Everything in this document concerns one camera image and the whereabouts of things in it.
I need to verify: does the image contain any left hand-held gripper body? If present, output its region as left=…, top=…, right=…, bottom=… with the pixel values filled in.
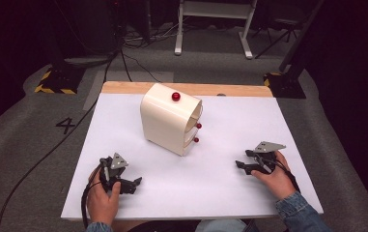
left=99, top=152, right=129, bottom=194

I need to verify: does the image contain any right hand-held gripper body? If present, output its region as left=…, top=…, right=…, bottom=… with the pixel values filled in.
left=248, top=140, right=287, bottom=175

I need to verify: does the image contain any cream drawer with red knob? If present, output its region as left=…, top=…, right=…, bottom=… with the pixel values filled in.
left=184, top=110, right=204, bottom=133
left=183, top=129, right=201, bottom=150

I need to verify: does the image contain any cream mini drawer cabinet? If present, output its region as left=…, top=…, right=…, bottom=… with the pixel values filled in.
left=140, top=82, right=204, bottom=158

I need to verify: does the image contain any person's right hand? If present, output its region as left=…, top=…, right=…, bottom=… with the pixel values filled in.
left=250, top=150, right=297, bottom=201

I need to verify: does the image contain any person's left hand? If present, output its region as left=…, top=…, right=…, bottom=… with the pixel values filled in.
left=86, top=168, right=122, bottom=226

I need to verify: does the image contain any white table sheet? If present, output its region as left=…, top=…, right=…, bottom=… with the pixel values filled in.
left=60, top=92, right=325, bottom=221

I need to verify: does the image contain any wooden table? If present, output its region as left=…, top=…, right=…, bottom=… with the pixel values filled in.
left=100, top=80, right=274, bottom=99

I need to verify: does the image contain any black stand with striped base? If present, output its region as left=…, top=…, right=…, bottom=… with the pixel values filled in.
left=263, top=0, right=326, bottom=100
left=34, top=0, right=87, bottom=96

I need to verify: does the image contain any black tripod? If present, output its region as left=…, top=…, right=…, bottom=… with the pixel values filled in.
left=254, top=17, right=300, bottom=60

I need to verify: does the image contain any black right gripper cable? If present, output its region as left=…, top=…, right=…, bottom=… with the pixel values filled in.
left=265, top=158, right=301, bottom=194

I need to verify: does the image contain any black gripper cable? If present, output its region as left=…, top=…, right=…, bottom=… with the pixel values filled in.
left=80, top=162, right=104, bottom=230
left=265, top=158, right=301, bottom=194

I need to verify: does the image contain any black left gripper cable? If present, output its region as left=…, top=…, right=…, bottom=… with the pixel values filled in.
left=80, top=162, right=104, bottom=230

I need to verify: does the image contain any long black floor cable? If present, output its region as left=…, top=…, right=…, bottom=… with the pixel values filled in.
left=0, top=54, right=118, bottom=232

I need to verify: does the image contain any thin black floor cable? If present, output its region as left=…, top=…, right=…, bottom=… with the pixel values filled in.
left=120, top=51, right=162, bottom=83

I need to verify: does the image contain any bundle of floor cables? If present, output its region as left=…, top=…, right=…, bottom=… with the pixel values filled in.
left=122, top=17, right=185, bottom=49

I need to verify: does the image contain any white metal desk frame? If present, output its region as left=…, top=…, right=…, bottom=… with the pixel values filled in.
left=174, top=0, right=259, bottom=60

